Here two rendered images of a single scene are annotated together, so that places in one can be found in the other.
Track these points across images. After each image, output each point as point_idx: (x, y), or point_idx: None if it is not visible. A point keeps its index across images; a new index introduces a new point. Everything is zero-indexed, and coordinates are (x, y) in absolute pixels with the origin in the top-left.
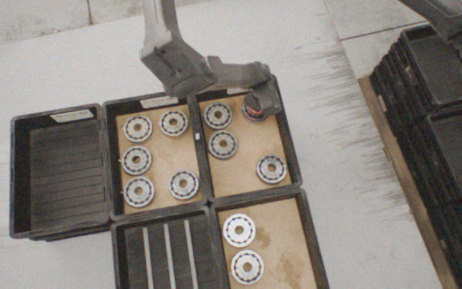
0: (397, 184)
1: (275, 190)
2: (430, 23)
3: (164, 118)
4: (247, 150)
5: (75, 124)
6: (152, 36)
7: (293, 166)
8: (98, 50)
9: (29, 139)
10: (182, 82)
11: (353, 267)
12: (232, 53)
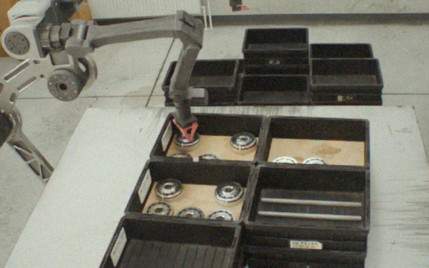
0: (285, 107)
1: (263, 128)
2: None
3: (161, 191)
4: (220, 155)
5: (122, 263)
6: (171, 22)
7: (249, 120)
8: (40, 261)
9: None
10: (198, 34)
11: None
12: (116, 168)
